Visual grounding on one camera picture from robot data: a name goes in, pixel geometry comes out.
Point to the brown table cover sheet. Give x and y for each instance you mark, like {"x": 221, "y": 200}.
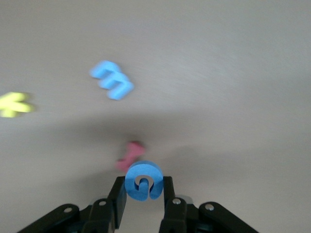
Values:
{"x": 218, "y": 72}

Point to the yellow foam letter K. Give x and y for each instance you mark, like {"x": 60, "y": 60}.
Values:
{"x": 14, "y": 105}

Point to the blue foam capital G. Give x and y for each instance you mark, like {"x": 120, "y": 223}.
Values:
{"x": 143, "y": 170}

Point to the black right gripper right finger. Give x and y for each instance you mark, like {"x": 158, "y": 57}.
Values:
{"x": 170, "y": 208}

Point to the blue foam letter E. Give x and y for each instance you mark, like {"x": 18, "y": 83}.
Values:
{"x": 114, "y": 80}

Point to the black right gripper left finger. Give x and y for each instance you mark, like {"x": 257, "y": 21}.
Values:
{"x": 119, "y": 194}

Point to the red foam letter I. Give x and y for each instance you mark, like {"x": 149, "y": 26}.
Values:
{"x": 132, "y": 153}

